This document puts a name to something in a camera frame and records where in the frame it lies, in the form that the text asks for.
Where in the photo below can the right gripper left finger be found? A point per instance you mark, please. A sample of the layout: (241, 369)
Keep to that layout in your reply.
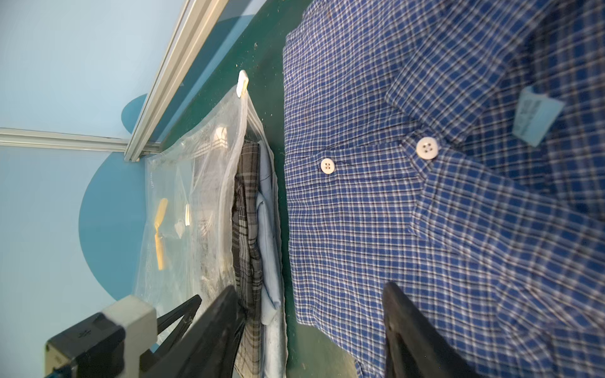
(206, 347)

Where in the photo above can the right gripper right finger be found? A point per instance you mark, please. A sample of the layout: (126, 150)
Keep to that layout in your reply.
(413, 347)

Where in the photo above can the light blue shirt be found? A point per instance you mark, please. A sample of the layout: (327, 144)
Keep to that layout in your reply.
(274, 339)

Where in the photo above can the grey plaid shirt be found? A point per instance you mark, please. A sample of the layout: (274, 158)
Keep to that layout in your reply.
(247, 260)

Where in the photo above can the clear plastic vacuum bag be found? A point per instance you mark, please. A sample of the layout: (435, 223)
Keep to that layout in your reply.
(197, 176)

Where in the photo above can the blue checkered shirt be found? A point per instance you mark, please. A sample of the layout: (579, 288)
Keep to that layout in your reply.
(455, 148)

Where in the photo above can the aluminium frame back bar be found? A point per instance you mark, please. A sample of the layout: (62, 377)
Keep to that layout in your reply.
(61, 141)

